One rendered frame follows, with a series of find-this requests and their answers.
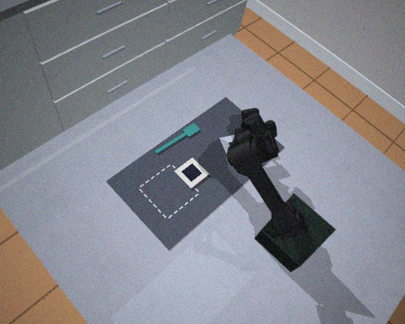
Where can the grey tile with dark square top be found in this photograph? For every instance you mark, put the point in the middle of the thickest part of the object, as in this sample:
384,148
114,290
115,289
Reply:
191,173

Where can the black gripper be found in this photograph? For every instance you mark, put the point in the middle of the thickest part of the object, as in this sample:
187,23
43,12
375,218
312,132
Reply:
245,113

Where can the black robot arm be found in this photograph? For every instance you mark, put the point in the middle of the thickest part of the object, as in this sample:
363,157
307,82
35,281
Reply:
246,154

